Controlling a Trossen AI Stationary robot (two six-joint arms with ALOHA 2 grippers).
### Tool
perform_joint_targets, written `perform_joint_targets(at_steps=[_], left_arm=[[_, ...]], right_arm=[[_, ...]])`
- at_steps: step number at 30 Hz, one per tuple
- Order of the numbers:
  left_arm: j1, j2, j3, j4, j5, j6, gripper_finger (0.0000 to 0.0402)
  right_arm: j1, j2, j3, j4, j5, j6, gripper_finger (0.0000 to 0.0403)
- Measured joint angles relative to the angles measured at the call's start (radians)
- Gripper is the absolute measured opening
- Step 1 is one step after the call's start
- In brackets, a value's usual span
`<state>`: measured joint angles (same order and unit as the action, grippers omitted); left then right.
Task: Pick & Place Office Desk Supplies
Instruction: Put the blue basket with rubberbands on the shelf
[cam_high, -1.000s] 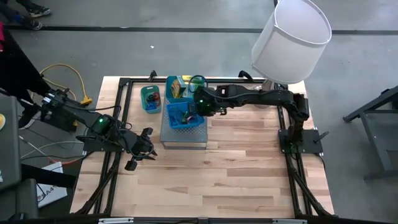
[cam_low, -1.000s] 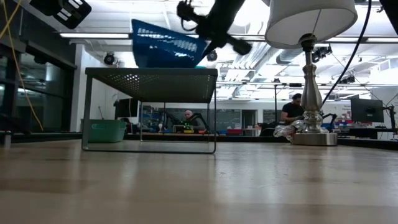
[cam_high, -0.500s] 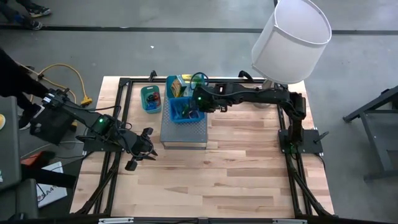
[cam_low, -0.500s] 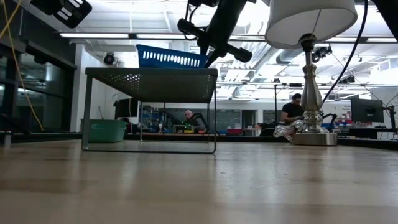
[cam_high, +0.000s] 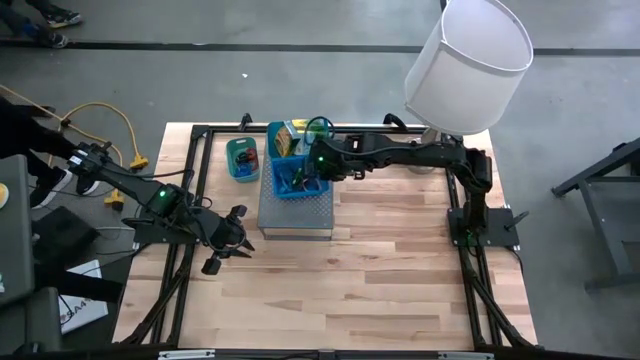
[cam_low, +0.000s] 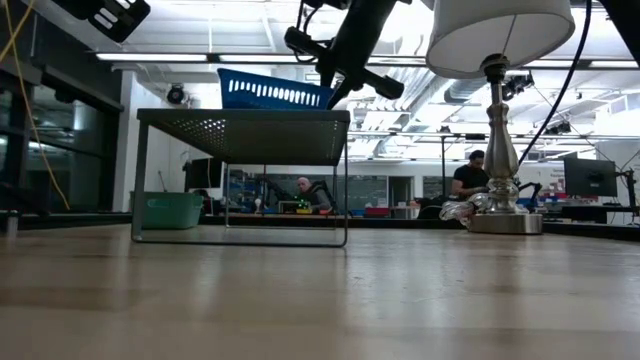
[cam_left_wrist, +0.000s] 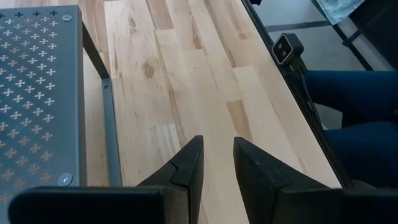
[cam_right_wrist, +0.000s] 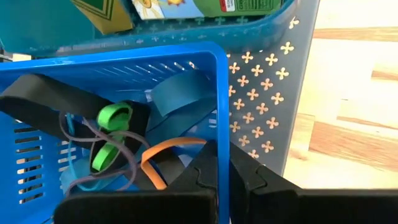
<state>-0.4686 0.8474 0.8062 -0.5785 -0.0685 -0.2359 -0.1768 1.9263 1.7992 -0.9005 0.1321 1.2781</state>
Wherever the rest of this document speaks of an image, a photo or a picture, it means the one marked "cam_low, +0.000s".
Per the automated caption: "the black aluminium table frame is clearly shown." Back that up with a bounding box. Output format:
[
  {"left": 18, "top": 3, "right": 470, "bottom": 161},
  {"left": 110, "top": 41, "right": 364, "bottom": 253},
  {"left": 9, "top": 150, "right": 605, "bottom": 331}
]
[{"left": 0, "top": 212, "right": 640, "bottom": 242}]

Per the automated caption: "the overhead light bar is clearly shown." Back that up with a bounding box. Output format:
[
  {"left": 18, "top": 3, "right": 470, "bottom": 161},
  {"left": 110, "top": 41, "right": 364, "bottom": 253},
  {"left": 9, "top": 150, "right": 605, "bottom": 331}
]
[{"left": 94, "top": 51, "right": 640, "bottom": 70}]

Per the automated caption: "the yellow cable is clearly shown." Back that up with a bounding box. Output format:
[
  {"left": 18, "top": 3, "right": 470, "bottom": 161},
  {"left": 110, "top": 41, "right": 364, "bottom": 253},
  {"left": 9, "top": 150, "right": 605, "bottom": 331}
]
[{"left": 0, "top": 0, "right": 71, "bottom": 211}]

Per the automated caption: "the silver lamp with white shade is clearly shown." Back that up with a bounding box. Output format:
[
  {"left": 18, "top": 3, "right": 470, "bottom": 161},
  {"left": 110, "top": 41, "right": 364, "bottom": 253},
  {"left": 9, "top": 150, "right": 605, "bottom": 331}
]
[{"left": 425, "top": 0, "right": 577, "bottom": 235}]

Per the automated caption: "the grey perforated metal shelf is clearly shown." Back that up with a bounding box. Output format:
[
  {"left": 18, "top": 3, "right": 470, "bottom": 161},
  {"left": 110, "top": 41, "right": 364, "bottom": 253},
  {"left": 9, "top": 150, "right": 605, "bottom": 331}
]
[{"left": 130, "top": 108, "right": 351, "bottom": 249}]

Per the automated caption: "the person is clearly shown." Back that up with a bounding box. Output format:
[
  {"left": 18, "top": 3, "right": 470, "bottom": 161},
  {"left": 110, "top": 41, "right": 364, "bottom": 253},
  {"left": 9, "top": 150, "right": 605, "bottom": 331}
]
[
  {"left": 296, "top": 176, "right": 334, "bottom": 214},
  {"left": 451, "top": 149, "right": 491, "bottom": 201}
]

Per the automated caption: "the long black arm cable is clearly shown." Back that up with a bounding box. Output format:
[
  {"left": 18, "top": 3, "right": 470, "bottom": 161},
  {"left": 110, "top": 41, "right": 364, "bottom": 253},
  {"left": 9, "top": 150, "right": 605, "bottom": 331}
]
[{"left": 518, "top": 0, "right": 594, "bottom": 166}]

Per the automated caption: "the blue perforated plastic basket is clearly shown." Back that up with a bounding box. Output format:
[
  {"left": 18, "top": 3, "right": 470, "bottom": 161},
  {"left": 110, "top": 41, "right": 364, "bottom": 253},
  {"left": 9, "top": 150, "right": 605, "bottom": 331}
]
[{"left": 217, "top": 67, "right": 337, "bottom": 111}]

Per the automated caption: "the clear lamp cord bundle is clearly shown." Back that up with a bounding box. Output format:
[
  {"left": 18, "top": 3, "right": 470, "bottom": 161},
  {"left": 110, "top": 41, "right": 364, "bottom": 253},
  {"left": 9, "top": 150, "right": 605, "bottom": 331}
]
[{"left": 438, "top": 192, "right": 494, "bottom": 224}]

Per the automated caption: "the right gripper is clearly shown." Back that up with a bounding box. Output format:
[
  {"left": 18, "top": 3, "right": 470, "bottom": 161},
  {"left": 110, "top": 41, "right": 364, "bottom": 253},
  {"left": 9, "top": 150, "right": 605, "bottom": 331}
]
[{"left": 283, "top": 0, "right": 406, "bottom": 110}]

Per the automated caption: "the black monitor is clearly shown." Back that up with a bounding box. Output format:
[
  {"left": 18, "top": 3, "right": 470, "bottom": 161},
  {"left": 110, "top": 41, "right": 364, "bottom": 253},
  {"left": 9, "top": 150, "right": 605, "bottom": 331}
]
[
  {"left": 183, "top": 157, "right": 224, "bottom": 192},
  {"left": 563, "top": 157, "right": 619, "bottom": 198}
]

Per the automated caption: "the green plastic bin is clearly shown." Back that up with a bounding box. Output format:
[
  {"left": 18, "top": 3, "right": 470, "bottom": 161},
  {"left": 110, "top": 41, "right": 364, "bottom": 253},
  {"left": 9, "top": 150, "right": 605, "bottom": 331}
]
[{"left": 129, "top": 191, "right": 205, "bottom": 230}]

